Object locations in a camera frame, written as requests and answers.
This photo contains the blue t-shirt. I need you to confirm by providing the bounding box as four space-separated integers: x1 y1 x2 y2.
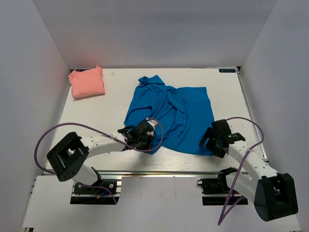
124 75 214 156

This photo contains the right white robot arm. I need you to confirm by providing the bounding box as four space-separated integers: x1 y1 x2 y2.
197 119 298 224

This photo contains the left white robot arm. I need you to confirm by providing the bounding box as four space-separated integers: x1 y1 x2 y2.
47 119 158 193

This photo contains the blue label sticker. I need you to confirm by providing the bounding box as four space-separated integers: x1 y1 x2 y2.
219 69 236 73

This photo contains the folded pink t-shirt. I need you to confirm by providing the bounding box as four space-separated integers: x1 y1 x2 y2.
68 65 105 99

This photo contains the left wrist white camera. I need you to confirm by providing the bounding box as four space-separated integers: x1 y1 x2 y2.
146 117 159 137

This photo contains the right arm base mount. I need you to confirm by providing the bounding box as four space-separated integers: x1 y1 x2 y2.
197 168 237 206

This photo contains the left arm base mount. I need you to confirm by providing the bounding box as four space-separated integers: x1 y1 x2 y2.
70 178 121 205

